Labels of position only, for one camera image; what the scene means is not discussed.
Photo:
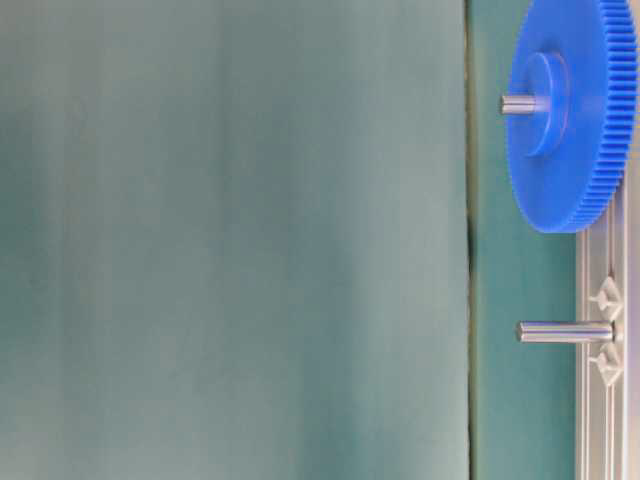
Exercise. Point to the upper steel shaft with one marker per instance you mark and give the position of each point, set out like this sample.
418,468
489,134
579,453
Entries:
523,104

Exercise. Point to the lower white plastic bracket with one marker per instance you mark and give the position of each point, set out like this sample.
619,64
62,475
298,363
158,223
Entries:
608,363

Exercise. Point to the lower steel shaft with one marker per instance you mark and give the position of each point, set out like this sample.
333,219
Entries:
565,333

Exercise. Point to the upper white plastic bracket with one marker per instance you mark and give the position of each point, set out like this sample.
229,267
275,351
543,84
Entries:
608,300

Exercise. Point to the large blue plastic gear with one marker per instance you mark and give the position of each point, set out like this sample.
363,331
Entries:
579,61

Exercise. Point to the steel shaft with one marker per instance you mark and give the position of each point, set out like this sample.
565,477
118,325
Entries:
565,333
523,104

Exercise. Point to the white plastic bracket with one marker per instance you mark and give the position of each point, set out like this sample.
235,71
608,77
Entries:
608,363
608,300

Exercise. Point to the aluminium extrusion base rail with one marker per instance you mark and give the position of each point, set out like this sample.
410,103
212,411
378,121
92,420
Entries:
607,418

